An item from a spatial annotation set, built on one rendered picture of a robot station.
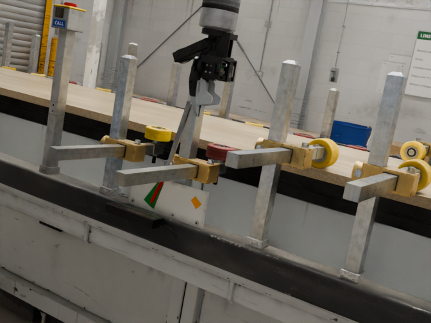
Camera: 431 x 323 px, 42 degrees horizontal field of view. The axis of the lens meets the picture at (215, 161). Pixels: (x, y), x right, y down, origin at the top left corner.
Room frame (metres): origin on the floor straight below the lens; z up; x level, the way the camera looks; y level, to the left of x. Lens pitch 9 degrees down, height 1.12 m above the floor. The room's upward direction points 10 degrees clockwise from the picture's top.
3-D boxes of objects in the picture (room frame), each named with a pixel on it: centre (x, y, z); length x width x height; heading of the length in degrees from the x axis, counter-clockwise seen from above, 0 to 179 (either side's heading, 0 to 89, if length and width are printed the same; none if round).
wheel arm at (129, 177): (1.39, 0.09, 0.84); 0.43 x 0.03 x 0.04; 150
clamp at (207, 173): (1.49, 0.06, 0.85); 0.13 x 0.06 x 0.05; 60
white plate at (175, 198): (1.49, 0.12, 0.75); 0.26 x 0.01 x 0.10; 60
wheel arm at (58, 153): (1.55, 0.29, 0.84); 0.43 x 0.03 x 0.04; 150
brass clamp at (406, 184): (1.24, -0.37, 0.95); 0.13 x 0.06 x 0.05; 60
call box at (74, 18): (1.76, 0.52, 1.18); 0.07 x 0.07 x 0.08; 60
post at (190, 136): (1.50, 0.08, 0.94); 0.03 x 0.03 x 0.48; 60
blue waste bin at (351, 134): (7.15, -1.61, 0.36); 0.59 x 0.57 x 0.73; 146
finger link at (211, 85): (1.41, 0.04, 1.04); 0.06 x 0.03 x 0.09; 60
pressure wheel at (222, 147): (1.57, -0.01, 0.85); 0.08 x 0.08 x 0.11
